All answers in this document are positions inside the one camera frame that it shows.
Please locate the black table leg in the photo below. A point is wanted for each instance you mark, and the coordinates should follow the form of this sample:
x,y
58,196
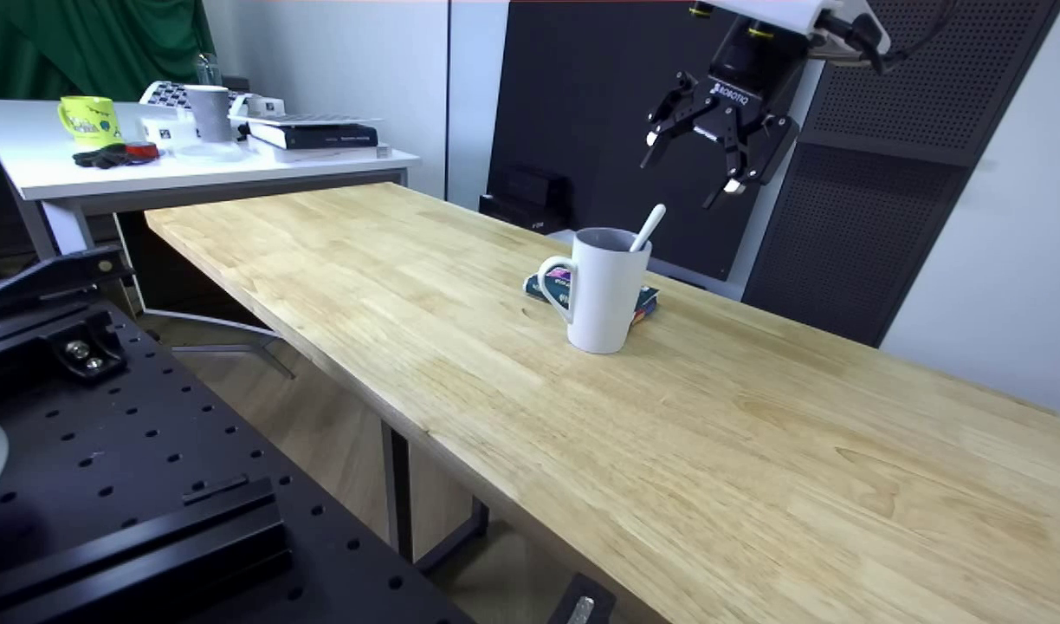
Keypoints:
x,y
398,490

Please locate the white partition frame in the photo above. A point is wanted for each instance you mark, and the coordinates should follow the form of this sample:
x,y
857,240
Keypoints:
x,y
761,244

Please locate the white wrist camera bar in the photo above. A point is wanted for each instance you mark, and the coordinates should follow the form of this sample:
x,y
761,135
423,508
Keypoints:
x,y
784,16

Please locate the black perforated mat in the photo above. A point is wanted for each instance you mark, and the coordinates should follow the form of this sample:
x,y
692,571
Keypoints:
x,y
898,196

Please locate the grey white mug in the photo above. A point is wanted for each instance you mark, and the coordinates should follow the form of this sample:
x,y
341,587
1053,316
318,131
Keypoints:
x,y
214,112

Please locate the tall white mug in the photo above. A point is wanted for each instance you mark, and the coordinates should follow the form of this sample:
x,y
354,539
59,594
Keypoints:
x,y
603,300

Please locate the white side table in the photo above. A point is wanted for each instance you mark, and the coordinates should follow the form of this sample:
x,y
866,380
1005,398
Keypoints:
x,y
47,161

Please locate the yellow green tape roll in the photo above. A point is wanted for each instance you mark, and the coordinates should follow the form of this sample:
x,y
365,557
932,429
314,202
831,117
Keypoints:
x,y
89,120

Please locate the black perforated mounting board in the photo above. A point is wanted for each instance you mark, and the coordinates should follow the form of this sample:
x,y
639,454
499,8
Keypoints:
x,y
149,461

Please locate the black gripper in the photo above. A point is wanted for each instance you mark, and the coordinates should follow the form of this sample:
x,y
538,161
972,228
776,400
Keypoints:
x,y
749,74

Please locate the small black metal mount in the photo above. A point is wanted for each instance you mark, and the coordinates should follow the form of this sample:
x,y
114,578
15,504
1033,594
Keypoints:
x,y
89,356

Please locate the black box by panel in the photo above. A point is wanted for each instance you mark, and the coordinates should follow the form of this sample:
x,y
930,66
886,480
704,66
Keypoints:
x,y
531,196

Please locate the white object beside book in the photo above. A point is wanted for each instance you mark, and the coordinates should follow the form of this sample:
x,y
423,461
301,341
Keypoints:
x,y
256,104

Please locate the small teal card box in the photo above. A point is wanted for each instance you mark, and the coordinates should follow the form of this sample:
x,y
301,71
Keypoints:
x,y
647,302

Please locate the black flat bracket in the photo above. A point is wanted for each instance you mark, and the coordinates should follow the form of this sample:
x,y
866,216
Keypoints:
x,y
47,283

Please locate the black rail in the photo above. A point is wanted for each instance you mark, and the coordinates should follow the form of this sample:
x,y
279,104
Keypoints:
x,y
137,557

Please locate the small checkered white object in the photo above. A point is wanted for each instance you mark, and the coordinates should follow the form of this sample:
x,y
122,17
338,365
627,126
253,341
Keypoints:
x,y
162,94

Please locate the green curtain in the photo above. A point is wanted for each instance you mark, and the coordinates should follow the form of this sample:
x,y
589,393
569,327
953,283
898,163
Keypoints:
x,y
82,46

